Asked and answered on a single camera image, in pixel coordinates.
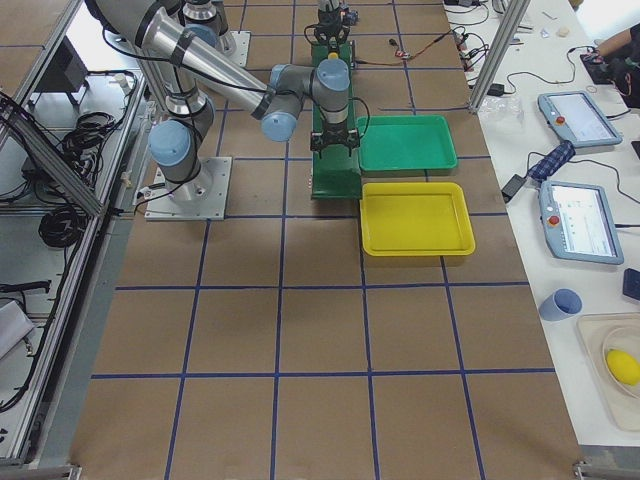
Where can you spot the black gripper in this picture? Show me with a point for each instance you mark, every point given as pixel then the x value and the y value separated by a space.
pixel 329 22
pixel 334 129

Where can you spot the green conveyor belt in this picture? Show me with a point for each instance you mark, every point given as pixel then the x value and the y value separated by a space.
pixel 335 175

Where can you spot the green plastic tray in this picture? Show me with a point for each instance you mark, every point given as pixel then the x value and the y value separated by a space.
pixel 392 144

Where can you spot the yellow plastic tray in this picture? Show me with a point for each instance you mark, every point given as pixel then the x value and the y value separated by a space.
pixel 408 219

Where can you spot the black power adapter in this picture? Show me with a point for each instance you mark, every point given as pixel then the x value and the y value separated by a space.
pixel 512 187

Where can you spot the blue checkered umbrella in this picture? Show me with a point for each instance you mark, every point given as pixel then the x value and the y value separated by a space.
pixel 552 162

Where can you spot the teach pendant far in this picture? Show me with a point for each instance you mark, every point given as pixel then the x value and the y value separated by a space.
pixel 575 117

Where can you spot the teach pendant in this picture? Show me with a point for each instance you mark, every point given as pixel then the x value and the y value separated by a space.
pixel 575 117
pixel 577 223

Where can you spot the teach pendant near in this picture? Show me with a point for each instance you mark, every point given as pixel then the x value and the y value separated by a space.
pixel 577 223

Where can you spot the blue plastic cup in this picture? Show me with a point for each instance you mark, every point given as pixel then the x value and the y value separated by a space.
pixel 561 304

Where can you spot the beige tray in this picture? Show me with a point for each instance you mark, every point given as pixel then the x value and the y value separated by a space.
pixel 607 338

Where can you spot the yellow lemon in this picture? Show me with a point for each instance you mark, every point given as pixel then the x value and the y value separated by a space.
pixel 623 366

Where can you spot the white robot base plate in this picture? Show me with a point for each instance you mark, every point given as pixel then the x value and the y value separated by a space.
pixel 203 198

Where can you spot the aluminium frame post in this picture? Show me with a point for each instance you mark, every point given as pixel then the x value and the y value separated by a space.
pixel 498 48

